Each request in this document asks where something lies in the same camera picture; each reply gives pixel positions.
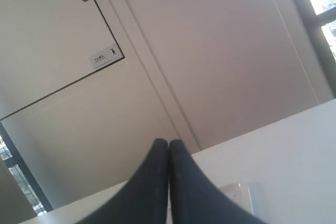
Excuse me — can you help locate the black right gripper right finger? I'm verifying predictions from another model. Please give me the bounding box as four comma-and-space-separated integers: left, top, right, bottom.
169, 140, 255, 223

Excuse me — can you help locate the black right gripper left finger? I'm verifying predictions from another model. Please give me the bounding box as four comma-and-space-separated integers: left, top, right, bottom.
92, 139, 169, 223

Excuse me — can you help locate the white plastic tray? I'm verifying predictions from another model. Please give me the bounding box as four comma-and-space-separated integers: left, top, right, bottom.
219, 183, 254, 215

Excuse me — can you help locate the white door warning sticker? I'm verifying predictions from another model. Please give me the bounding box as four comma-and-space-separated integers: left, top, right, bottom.
89, 44, 124, 69

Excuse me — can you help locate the dark window frame post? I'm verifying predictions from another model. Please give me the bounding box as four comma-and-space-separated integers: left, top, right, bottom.
293, 0, 335, 96

